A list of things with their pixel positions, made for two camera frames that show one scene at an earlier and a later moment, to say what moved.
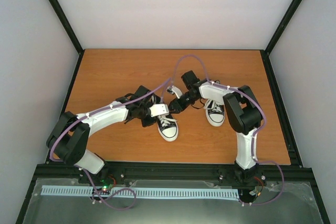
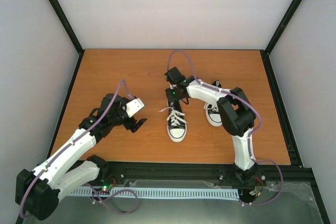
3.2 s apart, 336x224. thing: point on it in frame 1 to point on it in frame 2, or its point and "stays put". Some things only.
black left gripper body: [145, 123] to [118, 119]
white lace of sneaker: [165, 121] to [175, 116]
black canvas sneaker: [168, 127] to [177, 125]
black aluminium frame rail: [169, 172] stays put
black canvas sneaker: [214, 112] stays put
